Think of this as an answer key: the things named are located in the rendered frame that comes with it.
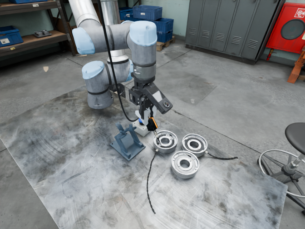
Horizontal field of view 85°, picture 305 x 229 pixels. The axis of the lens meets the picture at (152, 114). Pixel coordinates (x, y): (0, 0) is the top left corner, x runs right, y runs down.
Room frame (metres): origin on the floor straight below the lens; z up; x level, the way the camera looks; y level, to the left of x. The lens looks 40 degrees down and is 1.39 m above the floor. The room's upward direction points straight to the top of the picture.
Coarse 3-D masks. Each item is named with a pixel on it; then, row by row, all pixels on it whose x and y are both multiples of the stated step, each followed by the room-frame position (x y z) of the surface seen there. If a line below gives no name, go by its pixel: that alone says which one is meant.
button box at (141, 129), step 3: (135, 123) 0.57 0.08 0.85; (138, 123) 0.57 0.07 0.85; (141, 123) 0.57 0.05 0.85; (138, 126) 0.55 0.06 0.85; (141, 126) 0.55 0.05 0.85; (144, 126) 0.55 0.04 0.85; (135, 129) 0.56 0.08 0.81; (138, 129) 0.55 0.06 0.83; (141, 129) 0.54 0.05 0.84; (144, 129) 0.53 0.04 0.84; (147, 129) 0.55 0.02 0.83; (138, 132) 0.55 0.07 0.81; (141, 132) 0.54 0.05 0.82; (144, 132) 0.53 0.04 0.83; (147, 132) 0.55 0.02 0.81; (144, 135) 0.53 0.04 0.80
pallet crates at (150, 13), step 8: (136, 8) 4.43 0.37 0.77; (144, 8) 4.32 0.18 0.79; (152, 8) 4.66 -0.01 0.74; (160, 8) 4.44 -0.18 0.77; (136, 16) 4.45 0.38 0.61; (144, 16) 4.33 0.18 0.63; (152, 16) 4.21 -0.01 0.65; (160, 16) 4.44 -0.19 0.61; (160, 24) 4.09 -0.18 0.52; (168, 24) 4.12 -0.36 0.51; (160, 32) 4.08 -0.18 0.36; (168, 32) 4.40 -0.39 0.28; (160, 40) 4.09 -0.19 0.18; (168, 40) 4.20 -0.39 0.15; (160, 48) 3.90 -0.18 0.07
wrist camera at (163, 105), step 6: (150, 84) 0.49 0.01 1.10; (144, 90) 0.47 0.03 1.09; (150, 90) 0.47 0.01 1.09; (156, 90) 0.48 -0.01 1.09; (150, 96) 0.46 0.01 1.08; (156, 96) 0.46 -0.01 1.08; (162, 96) 0.47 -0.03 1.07; (156, 102) 0.44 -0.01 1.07; (162, 102) 0.44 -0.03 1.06; (168, 102) 0.45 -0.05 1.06; (162, 108) 0.42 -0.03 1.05; (168, 108) 0.43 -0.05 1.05
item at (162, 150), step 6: (162, 132) 0.53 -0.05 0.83; (168, 132) 0.53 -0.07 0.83; (156, 138) 0.49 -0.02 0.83; (162, 138) 0.50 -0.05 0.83; (168, 138) 0.49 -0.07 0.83; (156, 144) 0.45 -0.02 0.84; (162, 144) 0.46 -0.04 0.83; (168, 144) 0.46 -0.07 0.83; (174, 144) 0.46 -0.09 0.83; (162, 150) 0.43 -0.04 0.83; (168, 150) 0.43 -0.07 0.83
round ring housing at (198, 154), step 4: (184, 136) 0.49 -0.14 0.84; (188, 136) 0.51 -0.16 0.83; (192, 136) 0.51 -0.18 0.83; (196, 136) 0.50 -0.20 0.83; (200, 136) 0.50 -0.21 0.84; (192, 140) 0.48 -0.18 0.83; (196, 140) 0.48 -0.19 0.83; (204, 140) 0.48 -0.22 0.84; (184, 144) 0.46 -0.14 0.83; (188, 144) 0.46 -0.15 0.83; (192, 144) 0.48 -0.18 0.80; (196, 144) 0.47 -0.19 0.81; (200, 144) 0.46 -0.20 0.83; (204, 144) 0.46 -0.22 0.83; (184, 148) 0.43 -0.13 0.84; (192, 148) 0.44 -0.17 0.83; (196, 148) 0.44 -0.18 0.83; (192, 152) 0.41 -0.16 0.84; (196, 152) 0.41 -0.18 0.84; (200, 152) 0.41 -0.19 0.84; (204, 152) 0.42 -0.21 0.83; (196, 156) 0.41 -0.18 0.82
